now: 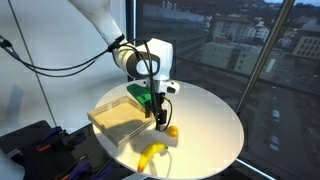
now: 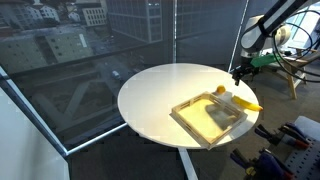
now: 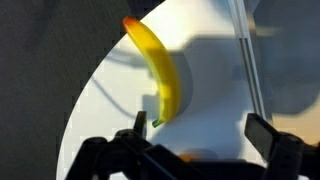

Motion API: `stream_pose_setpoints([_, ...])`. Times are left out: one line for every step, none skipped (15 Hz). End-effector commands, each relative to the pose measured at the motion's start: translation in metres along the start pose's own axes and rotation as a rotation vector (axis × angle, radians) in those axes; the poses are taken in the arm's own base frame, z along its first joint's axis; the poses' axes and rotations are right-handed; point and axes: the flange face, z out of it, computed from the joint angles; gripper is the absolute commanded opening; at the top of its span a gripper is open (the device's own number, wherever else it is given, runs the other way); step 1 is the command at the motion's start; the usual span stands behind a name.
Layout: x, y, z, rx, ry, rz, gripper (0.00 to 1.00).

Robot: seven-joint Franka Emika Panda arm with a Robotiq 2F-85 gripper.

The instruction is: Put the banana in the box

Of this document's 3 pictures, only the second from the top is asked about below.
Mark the wooden stool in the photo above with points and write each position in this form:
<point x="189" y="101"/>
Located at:
<point x="293" y="78"/>

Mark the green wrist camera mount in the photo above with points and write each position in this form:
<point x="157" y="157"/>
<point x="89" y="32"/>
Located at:
<point x="265" y="61"/>

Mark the white table leg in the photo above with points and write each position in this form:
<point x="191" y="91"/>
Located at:
<point x="188" y="165"/>

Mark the small yellow lemon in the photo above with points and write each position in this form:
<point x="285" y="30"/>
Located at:
<point x="220" y="89"/>

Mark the yellow banana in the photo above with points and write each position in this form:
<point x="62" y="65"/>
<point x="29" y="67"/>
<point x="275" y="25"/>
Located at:
<point x="246" y="103"/>

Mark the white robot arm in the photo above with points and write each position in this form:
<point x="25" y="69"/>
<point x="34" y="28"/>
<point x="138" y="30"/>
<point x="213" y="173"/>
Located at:
<point x="263" y="28"/>

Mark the shallow wooden box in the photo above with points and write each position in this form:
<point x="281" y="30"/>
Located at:
<point x="206" y="118"/>

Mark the perforated metal board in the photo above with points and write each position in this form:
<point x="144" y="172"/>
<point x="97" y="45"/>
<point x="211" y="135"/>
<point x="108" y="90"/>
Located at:
<point x="305" y="160"/>

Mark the diagonal metal window pole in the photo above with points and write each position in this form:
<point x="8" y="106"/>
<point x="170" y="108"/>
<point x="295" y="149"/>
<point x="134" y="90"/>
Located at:
<point x="238" y="36"/>

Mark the grey window frame bar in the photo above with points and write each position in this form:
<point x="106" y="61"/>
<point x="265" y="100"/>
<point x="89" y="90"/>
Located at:
<point x="36" y="115"/>

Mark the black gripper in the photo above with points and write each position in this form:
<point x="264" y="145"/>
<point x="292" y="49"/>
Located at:
<point x="245" y="71"/>

